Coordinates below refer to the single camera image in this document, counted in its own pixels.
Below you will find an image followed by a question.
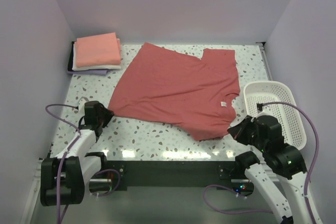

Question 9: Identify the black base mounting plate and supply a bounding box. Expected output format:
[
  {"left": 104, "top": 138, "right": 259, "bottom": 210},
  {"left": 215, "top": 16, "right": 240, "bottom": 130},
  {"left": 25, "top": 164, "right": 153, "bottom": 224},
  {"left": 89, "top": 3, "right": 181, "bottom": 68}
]
[{"left": 89, "top": 161, "right": 254, "bottom": 195}]

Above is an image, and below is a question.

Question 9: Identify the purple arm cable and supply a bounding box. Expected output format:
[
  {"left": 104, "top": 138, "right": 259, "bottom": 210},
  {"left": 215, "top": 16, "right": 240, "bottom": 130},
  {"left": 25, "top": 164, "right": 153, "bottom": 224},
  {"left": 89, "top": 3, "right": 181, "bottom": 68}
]
[
  {"left": 204, "top": 100, "right": 320, "bottom": 224},
  {"left": 45, "top": 102, "right": 121, "bottom": 224}
]

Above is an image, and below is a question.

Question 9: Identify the folded black t-shirt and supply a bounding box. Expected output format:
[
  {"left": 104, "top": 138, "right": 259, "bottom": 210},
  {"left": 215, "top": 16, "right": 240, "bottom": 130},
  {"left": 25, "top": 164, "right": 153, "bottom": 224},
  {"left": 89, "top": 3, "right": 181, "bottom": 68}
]
[{"left": 67, "top": 41, "right": 75, "bottom": 73}]

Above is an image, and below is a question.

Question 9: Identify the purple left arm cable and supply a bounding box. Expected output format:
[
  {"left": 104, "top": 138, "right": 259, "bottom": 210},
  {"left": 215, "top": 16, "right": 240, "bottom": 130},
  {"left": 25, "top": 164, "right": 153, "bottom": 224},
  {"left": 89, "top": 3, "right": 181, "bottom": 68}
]
[{"left": 45, "top": 102, "right": 121, "bottom": 224}]

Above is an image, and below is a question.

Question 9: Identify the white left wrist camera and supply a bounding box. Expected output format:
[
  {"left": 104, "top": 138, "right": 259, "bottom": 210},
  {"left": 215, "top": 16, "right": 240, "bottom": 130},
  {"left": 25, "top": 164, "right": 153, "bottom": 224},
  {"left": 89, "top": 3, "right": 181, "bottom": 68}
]
[{"left": 77, "top": 97, "right": 88, "bottom": 111}]

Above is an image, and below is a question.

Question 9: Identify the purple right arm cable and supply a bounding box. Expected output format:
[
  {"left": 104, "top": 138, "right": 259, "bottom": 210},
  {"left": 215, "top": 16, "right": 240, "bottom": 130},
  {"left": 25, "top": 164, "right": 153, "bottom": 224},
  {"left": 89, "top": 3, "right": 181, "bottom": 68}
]
[{"left": 204, "top": 100, "right": 320, "bottom": 224}]

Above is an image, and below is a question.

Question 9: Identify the folded salmon pink t-shirt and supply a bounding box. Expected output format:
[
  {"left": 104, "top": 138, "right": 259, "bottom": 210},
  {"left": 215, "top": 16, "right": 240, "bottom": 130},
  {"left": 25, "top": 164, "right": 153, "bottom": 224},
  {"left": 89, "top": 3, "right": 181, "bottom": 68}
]
[{"left": 75, "top": 32, "right": 122, "bottom": 68}]

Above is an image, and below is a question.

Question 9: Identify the aluminium right side rail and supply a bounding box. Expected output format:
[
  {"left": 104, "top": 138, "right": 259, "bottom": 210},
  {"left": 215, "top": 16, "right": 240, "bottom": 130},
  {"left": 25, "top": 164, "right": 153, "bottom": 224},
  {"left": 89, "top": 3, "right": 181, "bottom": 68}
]
[{"left": 256, "top": 42, "right": 273, "bottom": 81}]

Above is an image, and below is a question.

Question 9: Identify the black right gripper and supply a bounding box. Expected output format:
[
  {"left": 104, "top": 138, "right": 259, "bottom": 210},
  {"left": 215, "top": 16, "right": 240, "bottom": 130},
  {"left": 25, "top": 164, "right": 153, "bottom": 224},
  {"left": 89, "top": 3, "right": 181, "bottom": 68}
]
[{"left": 227, "top": 114, "right": 267, "bottom": 151}]

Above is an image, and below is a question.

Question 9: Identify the red t-shirt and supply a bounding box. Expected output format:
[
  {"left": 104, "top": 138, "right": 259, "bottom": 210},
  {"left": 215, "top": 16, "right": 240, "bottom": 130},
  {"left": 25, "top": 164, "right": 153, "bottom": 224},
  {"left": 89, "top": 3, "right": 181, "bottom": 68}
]
[{"left": 108, "top": 43, "right": 240, "bottom": 141}]

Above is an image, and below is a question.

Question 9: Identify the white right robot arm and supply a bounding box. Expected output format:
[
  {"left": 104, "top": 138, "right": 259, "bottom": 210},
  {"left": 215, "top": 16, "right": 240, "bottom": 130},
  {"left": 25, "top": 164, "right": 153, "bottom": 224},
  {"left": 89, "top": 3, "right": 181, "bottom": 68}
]
[{"left": 228, "top": 114, "right": 322, "bottom": 223}]

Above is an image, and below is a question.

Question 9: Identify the white perforated plastic basket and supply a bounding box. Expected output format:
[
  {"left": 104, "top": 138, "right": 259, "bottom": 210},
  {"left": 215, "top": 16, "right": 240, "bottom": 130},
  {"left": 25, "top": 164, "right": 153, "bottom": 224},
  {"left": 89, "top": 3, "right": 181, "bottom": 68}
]
[{"left": 243, "top": 81, "right": 307, "bottom": 150}]

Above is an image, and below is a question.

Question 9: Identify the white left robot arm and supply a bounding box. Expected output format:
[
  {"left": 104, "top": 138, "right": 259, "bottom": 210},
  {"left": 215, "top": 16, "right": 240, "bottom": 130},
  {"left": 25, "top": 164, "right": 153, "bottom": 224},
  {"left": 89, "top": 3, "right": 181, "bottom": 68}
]
[{"left": 40, "top": 101, "right": 114, "bottom": 206}]

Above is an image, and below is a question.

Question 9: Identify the folded lavender t-shirt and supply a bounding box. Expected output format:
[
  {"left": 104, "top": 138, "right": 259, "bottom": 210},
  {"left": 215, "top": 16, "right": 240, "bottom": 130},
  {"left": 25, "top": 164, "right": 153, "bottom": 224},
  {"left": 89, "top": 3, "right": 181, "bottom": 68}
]
[{"left": 67, "top": 69, "right": 109, "bottom": 76}]

